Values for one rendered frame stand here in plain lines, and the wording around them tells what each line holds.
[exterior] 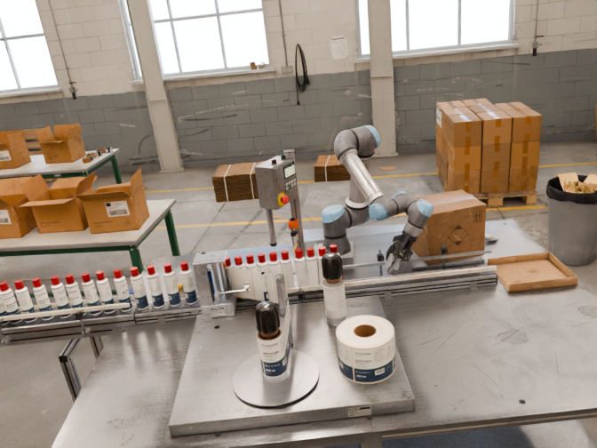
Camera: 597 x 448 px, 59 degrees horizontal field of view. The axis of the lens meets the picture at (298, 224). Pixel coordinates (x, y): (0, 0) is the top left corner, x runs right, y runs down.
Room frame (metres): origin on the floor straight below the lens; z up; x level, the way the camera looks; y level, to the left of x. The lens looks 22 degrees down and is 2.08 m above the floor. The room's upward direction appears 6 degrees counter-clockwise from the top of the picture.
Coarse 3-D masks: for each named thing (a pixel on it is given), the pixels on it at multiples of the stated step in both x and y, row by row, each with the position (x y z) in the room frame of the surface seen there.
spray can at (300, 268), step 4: (296, 252) 2.11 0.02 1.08; (300, 252) 2.11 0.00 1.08; (296, 256) 2.11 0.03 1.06; (300, 256) 2.11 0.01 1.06; (296, 260) 2.10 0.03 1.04; (300, 260) 2.10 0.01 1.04; (304, 260) 2.11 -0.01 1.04; (296, 264) 2.10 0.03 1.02; (300, 264) 2.10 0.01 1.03; (304, 264) 2.10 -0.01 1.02; (296, 268) 2.11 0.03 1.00; (300, 268) 2.10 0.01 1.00; (304, 268) 2.10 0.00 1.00; (296, 272) 2.11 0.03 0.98; (300, 272) 2.10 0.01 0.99; (304, 272) 2.10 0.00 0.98; (296, 276) 2.11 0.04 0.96; (300, 276) 2.10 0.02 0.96; (304, 276) 2.10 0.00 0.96; (300, 280) 2.10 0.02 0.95; (304, 280) 2.10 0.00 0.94; (300, 284) 2.10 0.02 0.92; (304, 284) 2.10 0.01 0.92
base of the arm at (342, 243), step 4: (324, 236) 2.46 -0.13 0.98; (328, 236) 2.44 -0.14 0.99; (332, 236) 2.42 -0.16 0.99; (336, 236) 2.42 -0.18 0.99; (340, 236) 2.43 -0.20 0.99; (344, 236) 2.44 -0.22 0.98; (324, 240) 2.46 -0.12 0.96; (328, 240) 2.44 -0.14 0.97; (332, 240) 2.42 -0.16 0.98; (336, 240) 2.42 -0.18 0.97; (340, 240) 2.42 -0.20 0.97; (344, 240) 2.43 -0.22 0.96; (348, 240) 2.47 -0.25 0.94; (324, 244) 2.45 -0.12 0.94; (328, 244) 2.44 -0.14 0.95; (336, 244) 2.41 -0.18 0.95; (340, 244) 2.42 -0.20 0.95; (344, 244) 2.42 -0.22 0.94; (348, 244) 2.44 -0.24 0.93; (328, 248) 2.44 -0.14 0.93; (340, 248) 2.41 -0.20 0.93; (344, 248) 2.41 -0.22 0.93; (348, 248) 2.43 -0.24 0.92; (328, 252) 2.42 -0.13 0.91; (340, 252) 2.40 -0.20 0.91; (344, 252) 2.41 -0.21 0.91
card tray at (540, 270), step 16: (512, 256) 2.24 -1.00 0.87; (528, 256) 2.24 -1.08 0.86; (544, 256) 2.24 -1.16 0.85; (496, 272) 2.17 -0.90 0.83; (512, 272) 2.15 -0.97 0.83; (528, 272) 2.13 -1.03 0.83; (544, 272) 2.12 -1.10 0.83; (560, 272) 2.10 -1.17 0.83; (512, 288) 1.99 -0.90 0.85; (528, 288) 1.99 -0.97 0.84; (544, 288) 1.99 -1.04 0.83
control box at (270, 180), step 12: (276, 156) 2.28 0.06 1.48; (264, 168) 2.14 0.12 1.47; (276, 168) 2.13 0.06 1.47; (264, 180) 2.14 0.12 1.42; (276, 180) 2.12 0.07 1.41; (288, 180) 2.19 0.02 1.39; (264, 192) 2.15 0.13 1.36; (276, 192) 2.12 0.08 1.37; (288, 192) 2.18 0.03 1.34; (264, 204) 2.15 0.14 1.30; (276, 204) 2.12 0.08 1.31
